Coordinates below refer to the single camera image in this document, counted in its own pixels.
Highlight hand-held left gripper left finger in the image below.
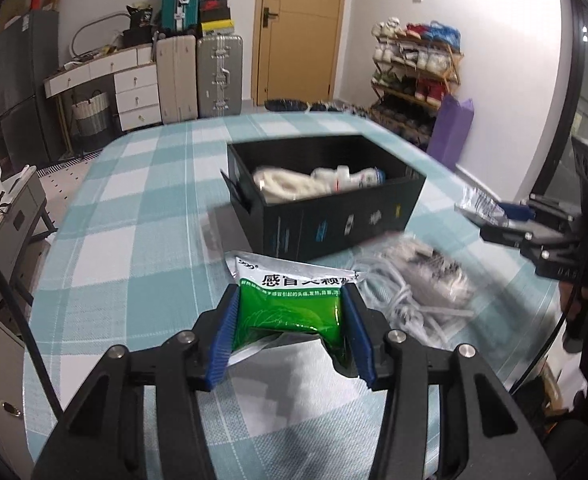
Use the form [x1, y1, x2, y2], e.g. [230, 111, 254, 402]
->
[31, 284, 241, 480]

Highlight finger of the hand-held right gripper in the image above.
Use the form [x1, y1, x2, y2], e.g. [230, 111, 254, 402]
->
[496, 194, 582, 227]
[480, 221, 578, 251]

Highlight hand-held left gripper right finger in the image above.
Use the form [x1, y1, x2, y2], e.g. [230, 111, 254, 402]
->
[341, 284, 557, 480]

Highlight clear plastic packet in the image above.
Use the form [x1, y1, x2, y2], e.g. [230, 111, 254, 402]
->
[454, 186, 512, 226]

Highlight green medicine packet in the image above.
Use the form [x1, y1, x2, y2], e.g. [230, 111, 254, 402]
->
[224, 251, 362, 378]

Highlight black cardboard box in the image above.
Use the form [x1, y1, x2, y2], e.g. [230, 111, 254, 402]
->
[220, 134, 427, 257]

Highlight white foam sheet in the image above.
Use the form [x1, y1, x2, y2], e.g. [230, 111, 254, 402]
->
[311, 166, 352, 193]

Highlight bag of white cord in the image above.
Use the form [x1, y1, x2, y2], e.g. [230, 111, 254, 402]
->
[251, 165, 325, 206]

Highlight person's right hand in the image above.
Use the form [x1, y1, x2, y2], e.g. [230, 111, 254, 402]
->
[558, 282, 582, 322]

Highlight white bag with black logo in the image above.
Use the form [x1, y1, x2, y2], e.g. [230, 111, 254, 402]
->
[399, 240, 474, 306]

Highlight teal checked tablecloth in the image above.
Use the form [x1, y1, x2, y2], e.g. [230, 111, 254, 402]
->
[21, 110, 574, 480]

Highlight purple bag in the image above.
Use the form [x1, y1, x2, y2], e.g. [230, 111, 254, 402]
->
[426, 96, 475, 171]

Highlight black framed glass door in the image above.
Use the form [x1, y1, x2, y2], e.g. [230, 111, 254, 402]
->
[538, 0, 588, 201]

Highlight white and blue packet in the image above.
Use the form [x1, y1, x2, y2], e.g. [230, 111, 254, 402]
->
[349, 167, 387, 191]

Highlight wooden shoe rack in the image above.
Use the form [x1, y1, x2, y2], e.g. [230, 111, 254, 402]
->
[370, 30, 462, 153]

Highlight rows of shoes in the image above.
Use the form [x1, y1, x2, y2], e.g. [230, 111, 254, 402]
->
[371, 17, 449, 146]

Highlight blue plastic bag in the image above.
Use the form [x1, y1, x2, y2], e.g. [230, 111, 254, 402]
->
[429, 21, 461, 51]

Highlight striped floor mat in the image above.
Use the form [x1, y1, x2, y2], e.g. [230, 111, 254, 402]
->
[36, 152, 97, 176]

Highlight black slippers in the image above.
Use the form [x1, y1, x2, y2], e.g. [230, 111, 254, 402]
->
[265, 98, 307, 112]

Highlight grey side cabinet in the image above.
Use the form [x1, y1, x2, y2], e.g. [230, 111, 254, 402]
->
[0, 165, 57, 286]

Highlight white and grey laundry basket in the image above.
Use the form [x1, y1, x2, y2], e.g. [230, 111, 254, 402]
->
[70, 89, 112, 137]

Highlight beige suitcase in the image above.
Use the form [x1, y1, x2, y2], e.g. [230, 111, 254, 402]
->
[155, 35, 198, 125]

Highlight silver suitcase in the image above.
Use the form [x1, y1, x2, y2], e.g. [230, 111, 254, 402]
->
[196, 34, 243, 118]

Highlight white desk with drawers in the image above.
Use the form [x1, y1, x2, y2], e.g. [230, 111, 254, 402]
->
[44, 42, 162, 161]

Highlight tan wooden door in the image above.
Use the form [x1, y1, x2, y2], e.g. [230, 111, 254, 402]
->
[250, 0, 349, 106]

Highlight grey refrigerator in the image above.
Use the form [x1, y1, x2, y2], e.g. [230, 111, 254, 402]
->
[0, 10, 67, 161]

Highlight black shopping bag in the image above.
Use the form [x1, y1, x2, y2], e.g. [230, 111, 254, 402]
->
[123, 4, 155, 46]

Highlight stack of shoe boxes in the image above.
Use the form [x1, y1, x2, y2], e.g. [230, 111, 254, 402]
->
[199, 0, 235, 37]

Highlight oval mirror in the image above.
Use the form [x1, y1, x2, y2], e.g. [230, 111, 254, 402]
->
[70, 10, 135, 57]

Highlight bundle of white cables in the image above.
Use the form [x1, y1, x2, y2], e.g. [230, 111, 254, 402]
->
[349, 255, 474, 346]

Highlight black cable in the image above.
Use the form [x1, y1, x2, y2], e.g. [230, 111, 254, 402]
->
[0, 235, 62, 426]

